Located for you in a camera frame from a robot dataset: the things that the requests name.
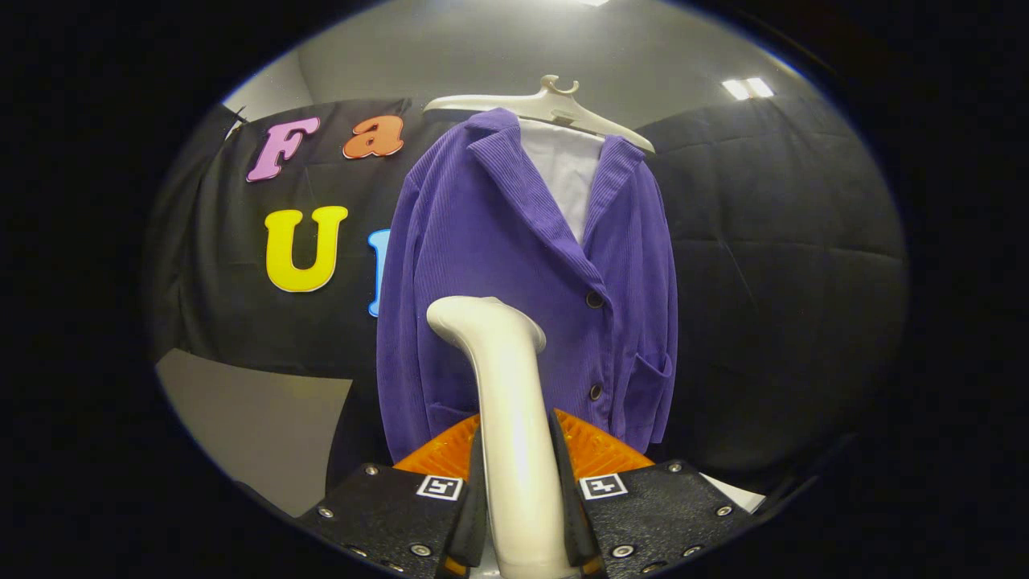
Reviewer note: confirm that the white plastic clothes hanger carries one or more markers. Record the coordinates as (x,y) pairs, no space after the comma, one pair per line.
(547,102)

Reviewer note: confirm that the double panel ceiling light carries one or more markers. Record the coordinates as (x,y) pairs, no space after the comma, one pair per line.
(748,88)

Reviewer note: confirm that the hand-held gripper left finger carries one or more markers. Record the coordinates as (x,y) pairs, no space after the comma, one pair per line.
(394,515)

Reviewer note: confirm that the grey drawer cabinet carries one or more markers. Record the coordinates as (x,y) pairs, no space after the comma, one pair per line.
(249,418)

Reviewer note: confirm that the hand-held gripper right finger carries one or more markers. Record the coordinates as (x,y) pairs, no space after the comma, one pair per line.
(659,515)

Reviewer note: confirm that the black backdrop cloth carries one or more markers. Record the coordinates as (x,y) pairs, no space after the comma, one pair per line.
(788,281)

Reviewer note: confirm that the white garment steamer head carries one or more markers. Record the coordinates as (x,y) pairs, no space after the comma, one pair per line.
(514,402)

